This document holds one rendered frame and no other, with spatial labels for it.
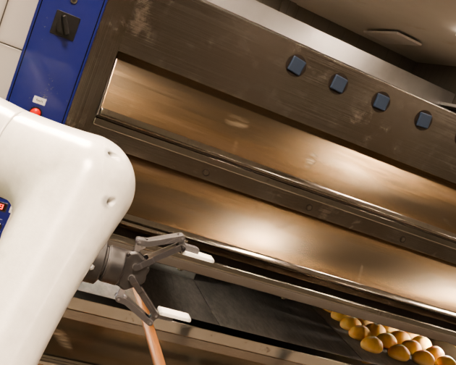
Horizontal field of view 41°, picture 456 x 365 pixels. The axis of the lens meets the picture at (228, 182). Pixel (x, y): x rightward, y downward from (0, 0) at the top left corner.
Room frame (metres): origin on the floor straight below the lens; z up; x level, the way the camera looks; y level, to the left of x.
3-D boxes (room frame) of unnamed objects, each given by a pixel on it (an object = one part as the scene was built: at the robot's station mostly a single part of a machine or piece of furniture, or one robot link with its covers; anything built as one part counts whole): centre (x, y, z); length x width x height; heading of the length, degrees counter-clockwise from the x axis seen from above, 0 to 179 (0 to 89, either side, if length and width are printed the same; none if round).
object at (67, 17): (1.57, 0.53, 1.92); 0.06 x 0.04 x 0.11; 110
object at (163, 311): (1.23, 0.00, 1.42); 0.07 x 0.03 x 0.01; 109
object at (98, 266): (1.17, 0.20, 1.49); 0.12 x 0.06 x 0.09; 19
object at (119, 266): (1.19, 0.13, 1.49); 0.09 x 0.07 x 0.08; 109
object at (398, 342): (2.59, -0.83, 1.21); 0.61 x 0.48 x 0.06; 20
